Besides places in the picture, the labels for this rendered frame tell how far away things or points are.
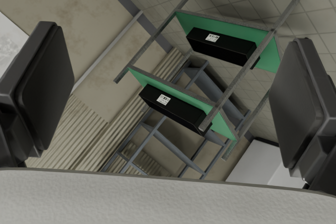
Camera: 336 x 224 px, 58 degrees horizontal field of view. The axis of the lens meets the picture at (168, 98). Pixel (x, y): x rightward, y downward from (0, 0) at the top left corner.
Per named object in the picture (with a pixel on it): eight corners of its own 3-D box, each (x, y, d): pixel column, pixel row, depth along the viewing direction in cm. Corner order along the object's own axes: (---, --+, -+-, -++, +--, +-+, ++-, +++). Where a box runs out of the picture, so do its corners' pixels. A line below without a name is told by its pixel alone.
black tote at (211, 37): (255, 42, 205) (246, 54, 203) (260, 58, 218) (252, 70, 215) (193, 26, 243) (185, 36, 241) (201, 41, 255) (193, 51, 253)
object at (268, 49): (309, 41, 224) (226, 162, 200) (214, 21, 285) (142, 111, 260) (302, -8, 192) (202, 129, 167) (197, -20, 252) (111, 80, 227)
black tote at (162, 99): (203, 110, 192) (193, 124, 189) (212, 124, 204) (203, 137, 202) (147, 83, 230) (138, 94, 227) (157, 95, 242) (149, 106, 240)
